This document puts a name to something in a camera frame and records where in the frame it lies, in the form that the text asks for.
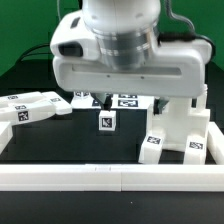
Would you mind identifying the white tagged bar part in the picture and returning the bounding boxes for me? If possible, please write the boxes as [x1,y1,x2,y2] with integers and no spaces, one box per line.
[0,102,56,125]

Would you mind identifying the white long chair back part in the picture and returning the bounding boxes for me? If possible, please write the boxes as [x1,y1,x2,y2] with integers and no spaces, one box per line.
[0,91,72,115]

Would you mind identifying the white front fence rail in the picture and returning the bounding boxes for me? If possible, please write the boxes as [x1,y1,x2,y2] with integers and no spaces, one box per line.
[0,165,224,192]

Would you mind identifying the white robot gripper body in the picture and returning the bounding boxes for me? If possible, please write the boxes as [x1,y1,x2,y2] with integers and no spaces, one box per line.
[50,11,212,98]

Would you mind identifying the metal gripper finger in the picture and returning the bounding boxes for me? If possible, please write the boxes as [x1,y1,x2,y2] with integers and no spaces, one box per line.
[93,93,112,111]
[153,97,169,115]

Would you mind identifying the grey braided cable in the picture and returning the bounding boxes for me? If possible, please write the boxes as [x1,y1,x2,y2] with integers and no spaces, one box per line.
[159,0,218,64]

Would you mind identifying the white chair seat part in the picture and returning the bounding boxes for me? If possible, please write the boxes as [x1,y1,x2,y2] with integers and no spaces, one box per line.
[146,85,210,152]

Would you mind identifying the small white tagged cube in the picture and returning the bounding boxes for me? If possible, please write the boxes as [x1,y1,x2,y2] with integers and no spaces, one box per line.
[99,110,116,131]

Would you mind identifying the black cables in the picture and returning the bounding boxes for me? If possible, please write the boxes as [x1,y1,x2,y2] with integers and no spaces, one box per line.
[16,43,54,64]

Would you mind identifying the paper sheet with tags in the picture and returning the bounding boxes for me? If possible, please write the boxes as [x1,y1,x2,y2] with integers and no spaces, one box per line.
[71,94,154,109]

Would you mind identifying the rear white tagged cube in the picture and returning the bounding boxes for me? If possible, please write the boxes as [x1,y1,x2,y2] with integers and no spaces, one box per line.
[74,91,90,100]

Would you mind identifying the white left fence block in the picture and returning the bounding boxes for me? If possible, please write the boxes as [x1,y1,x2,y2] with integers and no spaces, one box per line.
[0,122,13,154]

